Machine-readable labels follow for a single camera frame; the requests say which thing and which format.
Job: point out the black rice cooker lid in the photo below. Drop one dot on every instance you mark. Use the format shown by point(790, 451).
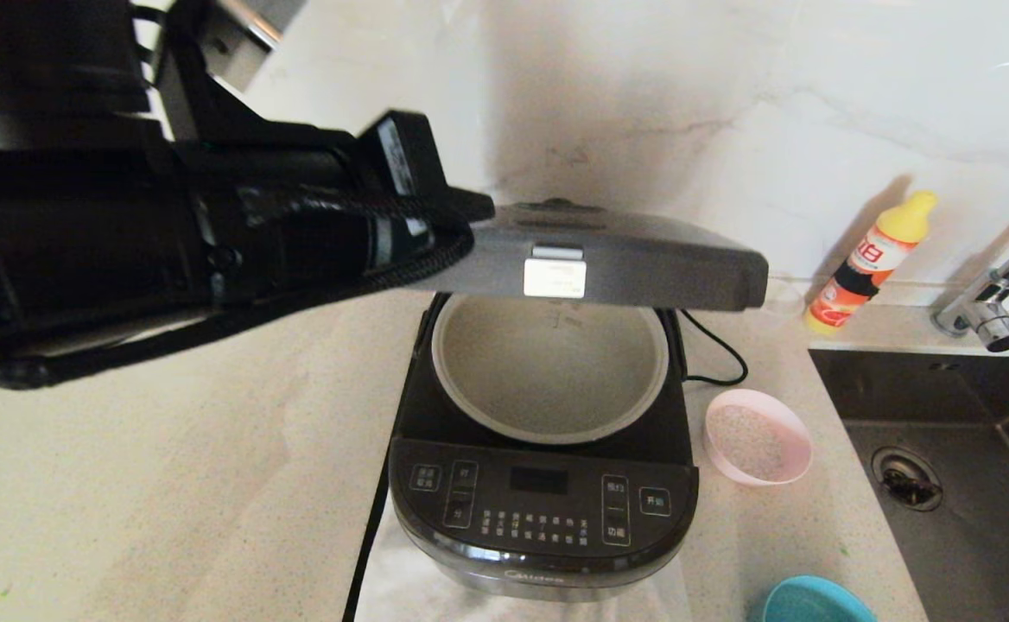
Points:
point(651, 259)

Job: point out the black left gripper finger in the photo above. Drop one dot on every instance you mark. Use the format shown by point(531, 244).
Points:
point(470, 206)

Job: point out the stainless steel sink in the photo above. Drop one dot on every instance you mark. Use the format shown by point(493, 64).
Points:
point(988, 536)

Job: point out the white raw rice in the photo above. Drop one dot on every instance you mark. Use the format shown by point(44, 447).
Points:
point(746, 442)

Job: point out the black rice cooker base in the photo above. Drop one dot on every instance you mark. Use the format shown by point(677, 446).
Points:
point(539, 510)

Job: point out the white translucent mat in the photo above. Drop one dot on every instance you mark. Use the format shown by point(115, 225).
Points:
point(401, 592)

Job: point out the teal plastic bowl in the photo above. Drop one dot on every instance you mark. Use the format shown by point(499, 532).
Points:
point(815, 605)

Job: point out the yellow capped detergent bottle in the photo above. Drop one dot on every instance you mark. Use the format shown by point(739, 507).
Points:
point(859, 268)

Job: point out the pink plastic bowl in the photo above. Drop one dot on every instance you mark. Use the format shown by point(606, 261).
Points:
point(796, 436)

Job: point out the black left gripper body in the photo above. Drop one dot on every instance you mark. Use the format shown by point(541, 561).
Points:
point(314, 216)

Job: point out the black strip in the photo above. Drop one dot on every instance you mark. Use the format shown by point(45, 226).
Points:
point(364, 561)

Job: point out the metal sink drain strainer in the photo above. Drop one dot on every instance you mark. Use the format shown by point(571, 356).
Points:
point(906, 479)

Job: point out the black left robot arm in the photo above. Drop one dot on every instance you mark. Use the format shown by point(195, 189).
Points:
point(55, 225)

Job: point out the grey inner pot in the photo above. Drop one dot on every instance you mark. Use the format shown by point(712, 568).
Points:
point(548, 380)

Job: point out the chrome faucet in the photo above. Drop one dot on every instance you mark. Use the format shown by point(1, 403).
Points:
point(988, 311)

